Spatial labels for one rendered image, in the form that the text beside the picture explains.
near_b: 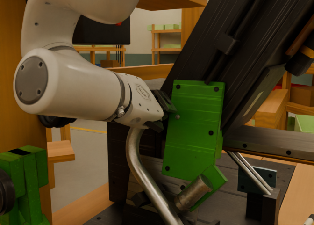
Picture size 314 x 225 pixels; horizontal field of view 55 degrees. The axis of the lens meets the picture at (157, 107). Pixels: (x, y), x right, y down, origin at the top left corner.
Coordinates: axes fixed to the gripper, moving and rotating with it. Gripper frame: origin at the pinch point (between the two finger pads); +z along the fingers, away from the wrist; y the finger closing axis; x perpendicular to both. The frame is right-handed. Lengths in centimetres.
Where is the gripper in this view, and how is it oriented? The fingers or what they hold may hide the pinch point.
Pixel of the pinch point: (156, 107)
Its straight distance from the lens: 64.3
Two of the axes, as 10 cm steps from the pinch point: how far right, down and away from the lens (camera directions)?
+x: -7.1, 6.2, 3.3
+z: 4.9, 1.1, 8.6
